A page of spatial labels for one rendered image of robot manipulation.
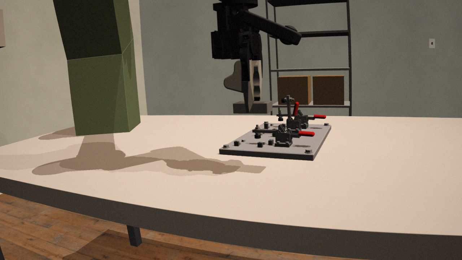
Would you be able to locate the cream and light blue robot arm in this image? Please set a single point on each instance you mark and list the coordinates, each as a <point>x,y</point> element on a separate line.
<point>287,34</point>

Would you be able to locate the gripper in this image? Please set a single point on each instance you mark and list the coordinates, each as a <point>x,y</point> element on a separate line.
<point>244,44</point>

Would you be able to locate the grey toggle clamp with red handle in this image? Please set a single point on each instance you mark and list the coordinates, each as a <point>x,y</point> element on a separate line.
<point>284,138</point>

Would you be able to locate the red-handled toggle clamp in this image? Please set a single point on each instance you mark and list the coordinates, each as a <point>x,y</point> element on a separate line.
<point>304,118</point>

